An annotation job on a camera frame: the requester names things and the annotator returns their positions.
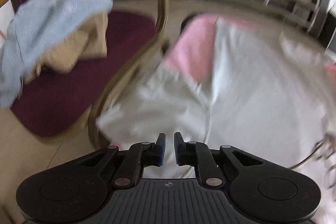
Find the white printed t-shirt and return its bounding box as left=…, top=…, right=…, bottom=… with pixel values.
left=96, top=19, right=336, bottom=191

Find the maroon banquet chair near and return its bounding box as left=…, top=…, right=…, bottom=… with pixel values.
left=11, top=0, right=169, bottom=145

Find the pink dalmatian blanket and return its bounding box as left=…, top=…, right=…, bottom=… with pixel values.
left=165, top=14, right=335, bottom=89

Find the beige garment on chair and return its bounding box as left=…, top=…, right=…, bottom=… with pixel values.
left=24, top=12, right=108, bottom=84

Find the light blue knit garment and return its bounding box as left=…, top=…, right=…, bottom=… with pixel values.
left=1, top=0, right=113, bottom=108

